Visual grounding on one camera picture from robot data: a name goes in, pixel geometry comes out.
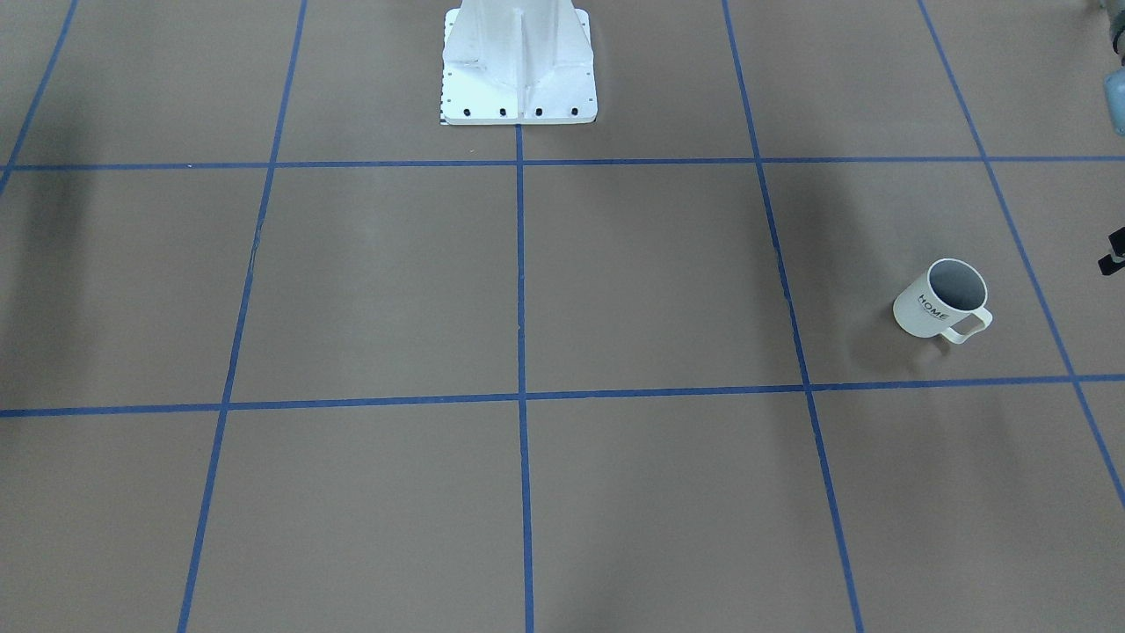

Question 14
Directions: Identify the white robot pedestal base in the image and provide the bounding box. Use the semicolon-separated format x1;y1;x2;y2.
439;1;599;126

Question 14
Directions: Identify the white mug with handle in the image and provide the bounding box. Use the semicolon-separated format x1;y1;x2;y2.
892;257;993;345

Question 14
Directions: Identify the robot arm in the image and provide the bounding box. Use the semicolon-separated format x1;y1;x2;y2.
1100;1;1124;137

